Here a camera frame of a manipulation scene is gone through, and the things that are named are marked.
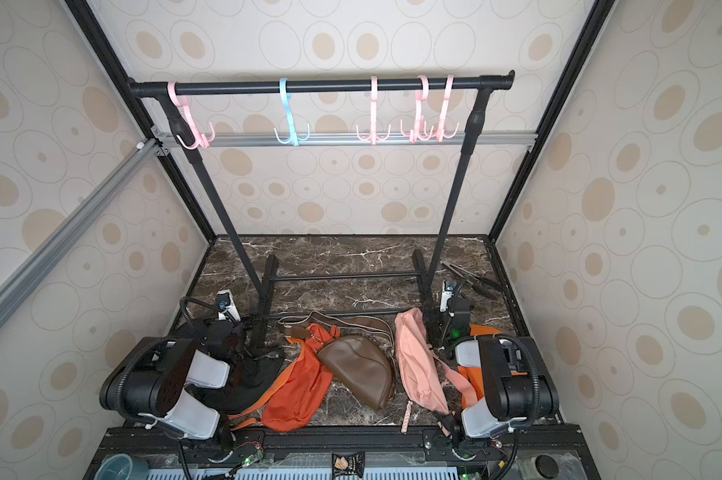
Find brown leather bag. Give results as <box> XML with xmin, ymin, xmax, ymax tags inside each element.
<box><xmin>277</xmin><ymin>312</ymin><xmax>394</xmax><ymax>411</ymax></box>

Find black bag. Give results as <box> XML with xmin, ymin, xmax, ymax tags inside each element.
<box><xmin>171</xmin><ymin>321</ymin><xmax>284</xmax><ymax>415</ymax></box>

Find red-orange waist bag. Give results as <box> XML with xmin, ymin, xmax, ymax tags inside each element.
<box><xmin>229</xmin><ymin>323</ymin><xmax>340</xmax><ymax>432</ymax></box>

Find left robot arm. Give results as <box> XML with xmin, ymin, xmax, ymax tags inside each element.
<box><xmin>99</xmin><ymin>290</ymin><xmax>248</xmax><ymax>441</ymax></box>

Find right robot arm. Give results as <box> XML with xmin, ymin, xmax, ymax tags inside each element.
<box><xmin>435</xmin><ymin>281</ymin><xmax>560</xmax><ymax>442</ymax></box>

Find middle pink hook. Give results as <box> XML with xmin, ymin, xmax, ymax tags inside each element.
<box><xmin>356</xmin><ymin>76</ymin><xmax>391</xmax><ymax>146</ymax></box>

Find pink hook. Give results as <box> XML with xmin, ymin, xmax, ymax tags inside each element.
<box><xmin>435</xmin><ymin>75</ymin><xmax>458</xmax><ymax>143</ymax></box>
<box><xmin>400</xmin><ymin>75</ymin><xmax>433</xmax><ymax>144</ymax></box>
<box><xmin>356</xmin><ymin>76</ymin><xmax>391</xmax><ymax>146</ymax></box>
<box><xmin>167</xmin><ymin>81</ymin><xmax>216</xmax><ymax>150</ymax></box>

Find pink bag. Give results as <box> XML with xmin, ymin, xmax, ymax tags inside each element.
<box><xmin>395</xmin><ymin>308</ymin><xmax>478</xmax><ymax>414</ymax></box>

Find light blue hook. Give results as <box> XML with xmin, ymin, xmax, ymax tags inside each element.
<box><xmin>274</xmin><ymin>78</ymin><xmax>311</xmax><ymax>147</ymax></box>

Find bright orange bag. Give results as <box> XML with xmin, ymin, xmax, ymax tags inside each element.
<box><xmin>458</xmin><ymin>324</ymin><xmax>500</xmax><ymax>400</ymax></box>

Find rightmost pink hook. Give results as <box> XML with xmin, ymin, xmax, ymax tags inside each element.
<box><xmin>435</xmin><ymin>75</ymin><xmax>458</xmax><ymax>143</ymax></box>

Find leftmost pink hook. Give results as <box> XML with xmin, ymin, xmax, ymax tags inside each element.
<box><xmin>167</xmin><ymin>81</ymin><xmax>216</xmax><ymax>150</ymax></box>

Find black clothes rack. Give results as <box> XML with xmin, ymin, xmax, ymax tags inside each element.
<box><xmin>128</xmin><ymin>71</ymin><xmax>516</xmax><ymax>348</ymax></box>

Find black tongs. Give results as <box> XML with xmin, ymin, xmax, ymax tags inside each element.
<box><xmin>441</xmin><ymin>261</ymin><xmax>503</xmax><ymax>300</ymax></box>

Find small snack packet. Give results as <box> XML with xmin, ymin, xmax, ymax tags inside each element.
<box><xmin>331</xmin><ymin>452</ymin><xmax>366</xmax><ymax>480</ymax></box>

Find black round cap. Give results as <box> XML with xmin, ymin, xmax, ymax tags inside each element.
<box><xmin>531</xmin><ymin>454</ymin><xmax>560</xmax><ymax>479</ymax></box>

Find teal round container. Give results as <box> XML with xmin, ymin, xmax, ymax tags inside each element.
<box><xmin>94</xmin><ymin>453</ymin><xmax>150</xmax><ymax>480</ymax></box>

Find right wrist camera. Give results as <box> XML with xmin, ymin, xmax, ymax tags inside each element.
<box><xmin>439</xmin><ymin>280</ymin><xmax>458</xmax><ymax>312</ymax></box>

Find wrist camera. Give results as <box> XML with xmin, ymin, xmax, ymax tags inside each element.
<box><xmin>439</xmin><ymin>280</ymin><xmax>458</xmax><ymax>312</ymax></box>
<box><xmin>215</xmin><ymin>289</ymin><xmax>241</xmax><ymax>323</ymax></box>

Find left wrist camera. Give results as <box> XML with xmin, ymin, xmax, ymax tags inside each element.
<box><xmin>215</xmin><ymin>289</ymin><xmax>241</xmax><ymax>323</ymax></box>

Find aluminium rail left wall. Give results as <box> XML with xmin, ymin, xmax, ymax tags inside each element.
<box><xmin>0</xmin><ymin>139</ymin><xmax>160</xmax><ymax>330</ymax></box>

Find black base frame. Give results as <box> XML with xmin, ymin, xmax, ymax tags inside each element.
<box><xmin>84</xmin><ymin>424</ymin><xmax>600</xmax><ymax>479</ymax></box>

